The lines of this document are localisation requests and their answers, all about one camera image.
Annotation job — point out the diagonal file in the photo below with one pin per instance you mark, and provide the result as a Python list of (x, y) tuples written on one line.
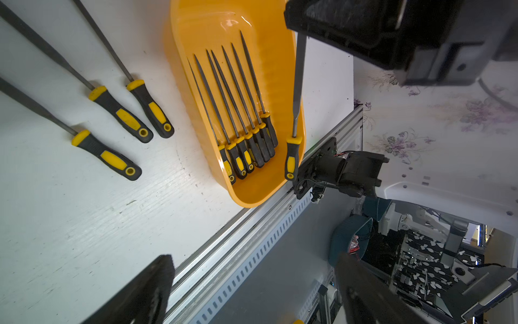
[(85, 140)]

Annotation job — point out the yellow plastic storage box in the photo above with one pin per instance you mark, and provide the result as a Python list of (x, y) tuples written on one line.
[(234, 64)]

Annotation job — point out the file tool moved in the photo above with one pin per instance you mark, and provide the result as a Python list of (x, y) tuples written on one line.
[(252, 148), (238, 141), (265, 116), (251, 105), (255, 131)]

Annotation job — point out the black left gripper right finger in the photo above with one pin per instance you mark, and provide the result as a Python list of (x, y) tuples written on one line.
[(366, 299)]

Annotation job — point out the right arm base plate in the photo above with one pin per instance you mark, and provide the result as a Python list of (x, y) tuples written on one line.
[(354, 173)]

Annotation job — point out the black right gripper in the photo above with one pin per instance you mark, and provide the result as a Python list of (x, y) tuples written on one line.
[(425, 43)]

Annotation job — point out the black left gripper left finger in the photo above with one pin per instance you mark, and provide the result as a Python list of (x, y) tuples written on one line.
[(144, 299)]

